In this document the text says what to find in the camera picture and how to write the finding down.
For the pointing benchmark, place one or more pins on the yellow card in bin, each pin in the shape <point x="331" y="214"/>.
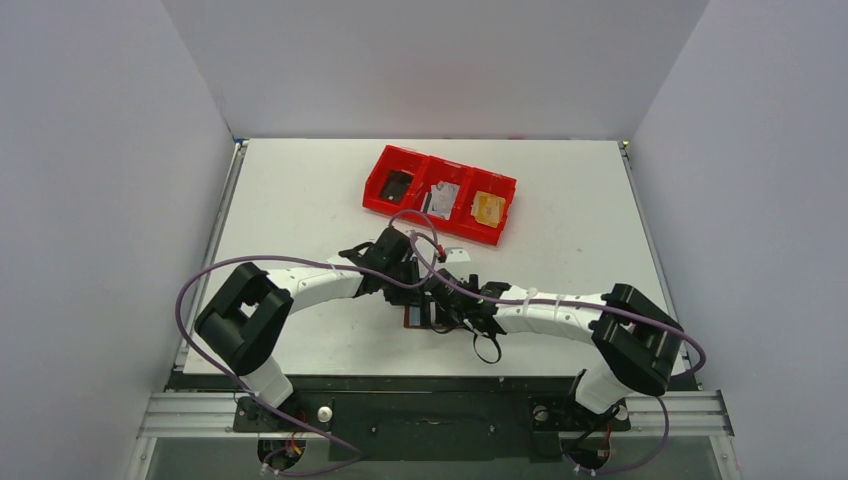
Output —
<point x="488" y="209"/>

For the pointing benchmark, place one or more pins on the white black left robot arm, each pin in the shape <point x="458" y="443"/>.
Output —
<point x="244" y="319"/>

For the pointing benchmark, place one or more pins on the aluminium front rail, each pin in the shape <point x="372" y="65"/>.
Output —
<point x="221" y="415"/>

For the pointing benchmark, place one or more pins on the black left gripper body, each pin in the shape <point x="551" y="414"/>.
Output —
<point x="400" y="297"/>

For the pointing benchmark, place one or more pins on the red three-compartment plastic bin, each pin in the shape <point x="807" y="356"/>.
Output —
<point x="461" y="200"/>

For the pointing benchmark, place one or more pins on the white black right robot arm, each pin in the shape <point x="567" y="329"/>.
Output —
<point x="637" y="341"/>

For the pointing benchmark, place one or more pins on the black card in bin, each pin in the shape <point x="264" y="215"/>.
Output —
<point x="395" y="186"/>

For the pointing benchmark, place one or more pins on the brown leather card holder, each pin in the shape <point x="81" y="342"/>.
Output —
<point x="420" y="317"/>

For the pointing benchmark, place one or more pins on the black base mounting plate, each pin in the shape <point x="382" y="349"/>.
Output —
<point x="415" y="444"/>

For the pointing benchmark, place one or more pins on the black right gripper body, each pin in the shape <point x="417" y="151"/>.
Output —
<point x="448" y="299"/>

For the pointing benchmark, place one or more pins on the white grey cards in bin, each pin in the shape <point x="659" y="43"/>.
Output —
<point x="440" y="200"/>

